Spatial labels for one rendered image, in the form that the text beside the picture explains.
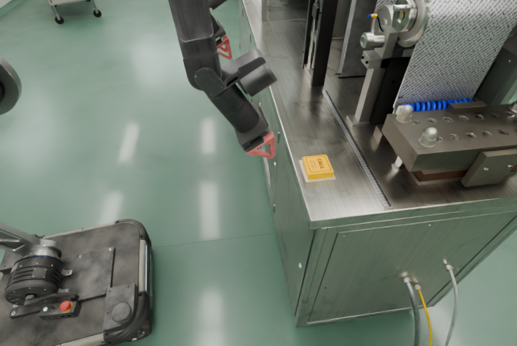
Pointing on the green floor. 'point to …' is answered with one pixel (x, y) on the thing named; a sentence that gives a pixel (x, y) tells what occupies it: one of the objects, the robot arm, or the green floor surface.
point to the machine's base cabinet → (368, 244)
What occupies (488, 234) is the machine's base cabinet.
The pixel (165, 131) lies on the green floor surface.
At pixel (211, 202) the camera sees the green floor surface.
